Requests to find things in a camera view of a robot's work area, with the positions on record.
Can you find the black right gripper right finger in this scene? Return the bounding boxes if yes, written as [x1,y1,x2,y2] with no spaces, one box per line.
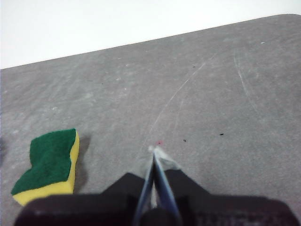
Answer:
[153,148,300,226]

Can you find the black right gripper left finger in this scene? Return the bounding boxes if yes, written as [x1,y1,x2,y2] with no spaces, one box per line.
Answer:
[14,145,155,226]

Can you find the green and yellow sponge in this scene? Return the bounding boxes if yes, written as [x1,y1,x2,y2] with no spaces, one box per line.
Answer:
[11,128,80,207]

